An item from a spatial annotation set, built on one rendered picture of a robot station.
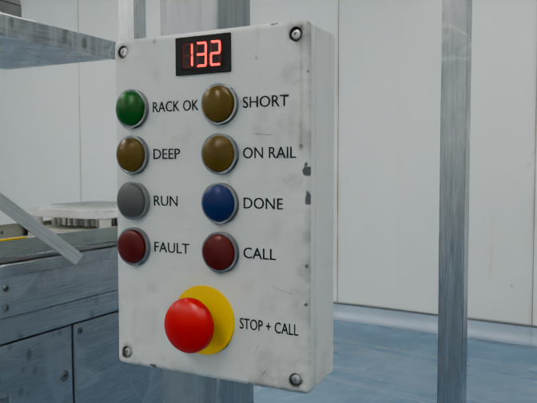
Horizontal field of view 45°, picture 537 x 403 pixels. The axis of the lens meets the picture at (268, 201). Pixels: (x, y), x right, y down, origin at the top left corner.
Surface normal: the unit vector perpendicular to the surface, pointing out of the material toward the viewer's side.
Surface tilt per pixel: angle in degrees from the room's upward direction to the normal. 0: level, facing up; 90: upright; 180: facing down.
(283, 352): 90
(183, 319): 85
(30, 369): 90
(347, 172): 90
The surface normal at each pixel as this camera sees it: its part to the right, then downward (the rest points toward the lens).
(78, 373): 0.89, 0.02
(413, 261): -0.53, 0.04
